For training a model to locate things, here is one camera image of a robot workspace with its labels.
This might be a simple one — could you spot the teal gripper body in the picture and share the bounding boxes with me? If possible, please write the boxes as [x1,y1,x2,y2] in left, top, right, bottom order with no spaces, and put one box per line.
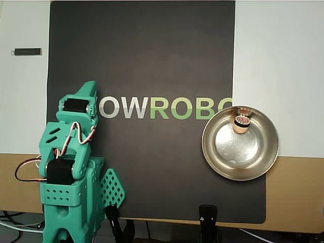
[56,99,99,127]

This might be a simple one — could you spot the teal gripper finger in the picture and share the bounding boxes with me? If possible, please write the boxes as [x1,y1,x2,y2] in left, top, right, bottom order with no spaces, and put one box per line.
[59,80,99,119]

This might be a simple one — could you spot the metal bowl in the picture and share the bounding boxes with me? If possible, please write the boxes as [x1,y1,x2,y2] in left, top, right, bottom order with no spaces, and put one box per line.
[201,105,279,181]

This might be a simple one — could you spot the black USB stick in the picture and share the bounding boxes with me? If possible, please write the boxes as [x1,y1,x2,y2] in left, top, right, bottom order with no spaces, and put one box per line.
[10,48,43,57]

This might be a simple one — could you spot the black mat with WOWROBO print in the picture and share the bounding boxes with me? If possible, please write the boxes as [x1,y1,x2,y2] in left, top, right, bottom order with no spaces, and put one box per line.
[42,1,267,225]

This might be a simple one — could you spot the black table clamp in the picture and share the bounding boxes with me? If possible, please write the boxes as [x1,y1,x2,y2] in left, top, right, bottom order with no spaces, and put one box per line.
[105,204,137,243]

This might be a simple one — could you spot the white cable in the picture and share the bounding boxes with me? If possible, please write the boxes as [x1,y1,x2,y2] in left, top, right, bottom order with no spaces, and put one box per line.
[0,219,44,231]

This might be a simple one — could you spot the thin black hanging cable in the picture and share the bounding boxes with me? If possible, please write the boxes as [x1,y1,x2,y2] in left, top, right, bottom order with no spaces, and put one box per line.
[145,219,153,243]

